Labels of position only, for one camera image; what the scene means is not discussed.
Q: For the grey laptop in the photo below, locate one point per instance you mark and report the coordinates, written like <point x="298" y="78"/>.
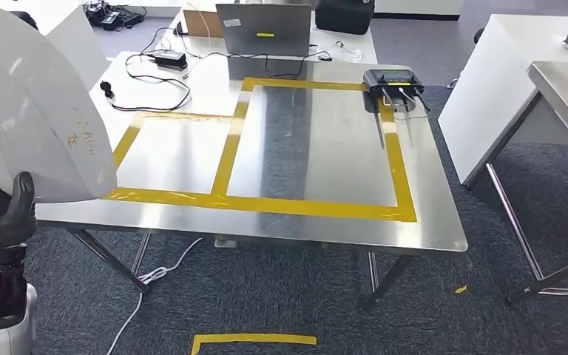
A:
<point x="264" y="29"/>

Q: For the dark grey robot left hand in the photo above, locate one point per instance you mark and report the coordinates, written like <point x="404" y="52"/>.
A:
<point x="23" y="196"/>

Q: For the black bag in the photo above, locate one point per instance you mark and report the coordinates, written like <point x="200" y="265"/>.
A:
<point x="345" y="17"/>

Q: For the black electronic devices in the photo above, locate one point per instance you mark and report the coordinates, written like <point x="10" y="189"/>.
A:
<point x="112" y="19"/>

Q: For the stainless steel workbench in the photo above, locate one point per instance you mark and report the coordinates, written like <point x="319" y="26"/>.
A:
<point x="343" y="161"/>

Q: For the brown cardboard box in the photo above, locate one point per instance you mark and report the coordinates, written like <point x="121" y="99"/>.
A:
<point x="200" y="24"/>

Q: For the white curved plastic part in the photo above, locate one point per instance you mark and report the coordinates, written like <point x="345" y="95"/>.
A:
<point x="34" y="112"/>

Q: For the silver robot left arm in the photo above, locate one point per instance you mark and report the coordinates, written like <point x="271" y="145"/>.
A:
<point x="9" y="333"/>

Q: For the yellow floor tape square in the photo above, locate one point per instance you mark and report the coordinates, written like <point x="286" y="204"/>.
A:
<point x="254" y="339"/>

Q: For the yellow tape scrap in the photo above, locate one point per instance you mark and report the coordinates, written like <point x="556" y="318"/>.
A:
<point x="461" y="289"/>

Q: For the black power adapter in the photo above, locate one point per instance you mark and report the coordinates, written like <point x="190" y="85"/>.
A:
<point x="171" y="60"/>

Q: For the black router with antennas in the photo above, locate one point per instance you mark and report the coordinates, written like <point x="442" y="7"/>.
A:
<point x="394" y="79"/>

